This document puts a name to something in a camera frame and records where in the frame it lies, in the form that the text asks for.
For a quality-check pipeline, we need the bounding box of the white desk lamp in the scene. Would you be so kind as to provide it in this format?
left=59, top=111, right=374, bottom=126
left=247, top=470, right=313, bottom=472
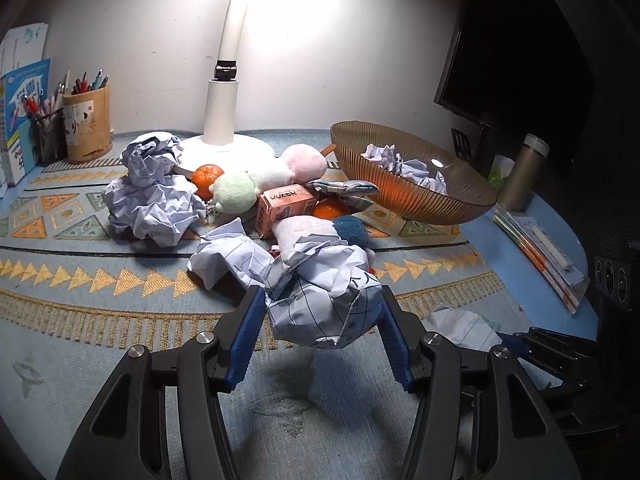
left=177, top=0, right=276, bottom=161

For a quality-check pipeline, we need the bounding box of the pink card box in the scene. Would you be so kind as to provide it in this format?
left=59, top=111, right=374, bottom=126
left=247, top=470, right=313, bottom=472
left=255, top=185, right=318, bottom=236

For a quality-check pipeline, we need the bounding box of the pink white green plush skewer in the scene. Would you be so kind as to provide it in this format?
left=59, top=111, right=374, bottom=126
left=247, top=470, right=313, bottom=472
left=207, top=143, right=337, bottom=221

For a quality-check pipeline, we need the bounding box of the black ribbed stand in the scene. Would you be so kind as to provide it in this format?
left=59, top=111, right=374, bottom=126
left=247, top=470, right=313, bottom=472
left=450, top=128, right=474, bottom=162

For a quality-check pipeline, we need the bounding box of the bamboo pen holder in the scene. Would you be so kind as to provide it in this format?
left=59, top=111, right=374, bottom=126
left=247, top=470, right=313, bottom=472
left=61, top=85, right=114, bottom=164

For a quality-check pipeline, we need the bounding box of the blue patterned table mat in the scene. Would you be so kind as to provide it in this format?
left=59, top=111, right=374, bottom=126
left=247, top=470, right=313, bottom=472
left=0, top=127, right=536, bottom=480

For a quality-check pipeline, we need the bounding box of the bunch of coloured pens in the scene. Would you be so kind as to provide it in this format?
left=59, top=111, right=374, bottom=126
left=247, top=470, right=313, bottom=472
left=22, top=70, right=71, bottom=120
left=70, top=69, right=110, bottom=96

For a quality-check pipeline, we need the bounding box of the brown thermos bottle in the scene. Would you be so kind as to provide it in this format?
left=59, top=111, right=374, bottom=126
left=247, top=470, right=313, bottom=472
left=496, top=133, right=551, bottom=211

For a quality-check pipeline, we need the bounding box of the amber ribbed glass bowl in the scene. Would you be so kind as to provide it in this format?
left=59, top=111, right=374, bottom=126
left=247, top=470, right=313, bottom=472
left=330, top=121, right=497, bottom=226

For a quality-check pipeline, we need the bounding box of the black mesh pen holder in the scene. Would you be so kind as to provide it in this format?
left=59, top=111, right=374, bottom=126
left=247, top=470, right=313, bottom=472
left=31, top=109, right=67, bottom=167

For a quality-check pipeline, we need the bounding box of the black speaker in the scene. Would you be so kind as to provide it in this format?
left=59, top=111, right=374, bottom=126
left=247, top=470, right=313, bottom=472
left=592, top=255, right=632, bottom=311

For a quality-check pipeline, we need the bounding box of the black monitor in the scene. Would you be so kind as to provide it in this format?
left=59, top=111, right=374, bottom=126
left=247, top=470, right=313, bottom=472
left=434, top=0, right=596, bottom=171

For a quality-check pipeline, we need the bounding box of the gridded paper ball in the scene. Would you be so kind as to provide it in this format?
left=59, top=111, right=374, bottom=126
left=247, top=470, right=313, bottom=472
left=265, top=242, right=383, bottom=351

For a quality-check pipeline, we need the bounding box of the plaid cloth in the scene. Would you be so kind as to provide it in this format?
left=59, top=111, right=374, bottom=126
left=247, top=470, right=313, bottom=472
left=305, top=178, right=381, bottom=213

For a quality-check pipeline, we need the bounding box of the green and white packet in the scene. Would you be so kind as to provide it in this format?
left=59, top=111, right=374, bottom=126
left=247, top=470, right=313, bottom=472
left=487, top=156, right=516, bottom=186

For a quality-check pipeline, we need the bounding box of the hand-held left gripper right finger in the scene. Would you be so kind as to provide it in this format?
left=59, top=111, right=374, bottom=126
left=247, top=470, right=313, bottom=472
left=377, top=285, right=583, bottom=480

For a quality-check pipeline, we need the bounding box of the orange mandarin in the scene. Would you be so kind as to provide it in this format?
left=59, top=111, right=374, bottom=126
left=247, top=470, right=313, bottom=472
left=312, top=197, right=353, bottom=221
left=191, top=164, right=226, bottom=201

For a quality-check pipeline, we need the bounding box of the blue book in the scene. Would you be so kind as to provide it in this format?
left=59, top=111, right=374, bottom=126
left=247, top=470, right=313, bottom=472
left=0, top=58, right=52, bottom=198

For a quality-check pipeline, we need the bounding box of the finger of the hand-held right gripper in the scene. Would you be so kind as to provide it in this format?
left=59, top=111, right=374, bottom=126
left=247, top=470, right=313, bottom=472
left=525, top=327, right=598, bottom=361
left=497, top=332, right=590, bottom=391

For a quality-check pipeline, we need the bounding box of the blue and white plush toy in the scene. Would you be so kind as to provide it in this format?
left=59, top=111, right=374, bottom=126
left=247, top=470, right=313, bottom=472
left=272, top=214, right=376, bottom=266

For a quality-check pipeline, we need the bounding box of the white book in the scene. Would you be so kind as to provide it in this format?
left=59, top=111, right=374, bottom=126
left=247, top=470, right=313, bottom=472
left=0, top=22, right=48, bottom=81

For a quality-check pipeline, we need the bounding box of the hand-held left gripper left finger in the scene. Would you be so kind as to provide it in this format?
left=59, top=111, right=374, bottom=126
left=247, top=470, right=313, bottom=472
left=55, top=285, right=268, bottom=480

